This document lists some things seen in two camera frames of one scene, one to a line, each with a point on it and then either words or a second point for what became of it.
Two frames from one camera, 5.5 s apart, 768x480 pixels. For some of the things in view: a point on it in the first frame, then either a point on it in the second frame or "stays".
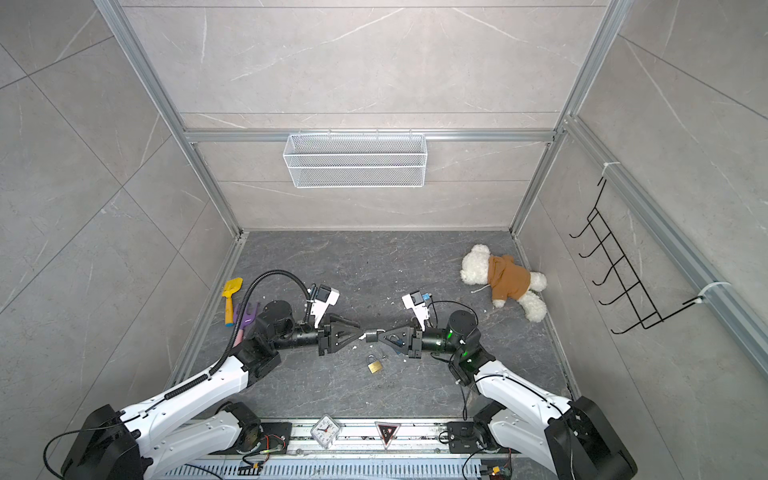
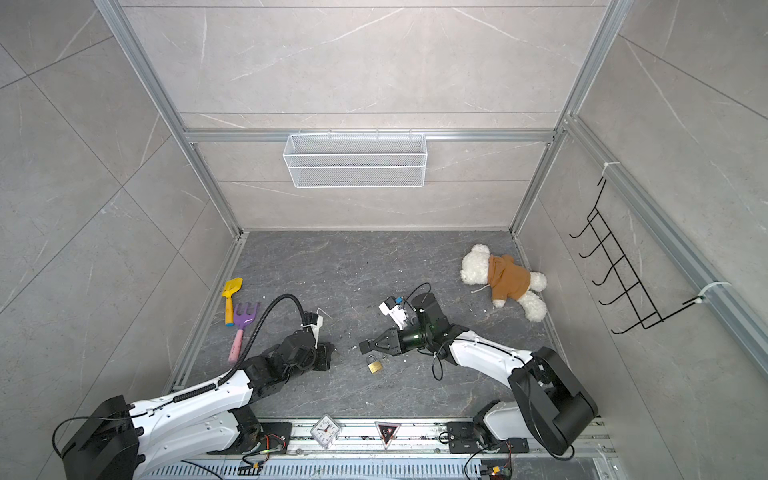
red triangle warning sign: [386, 432] stays
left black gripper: [338, 347] to [326, 349]
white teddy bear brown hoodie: [508, 281] stays
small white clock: [326, 430] stays
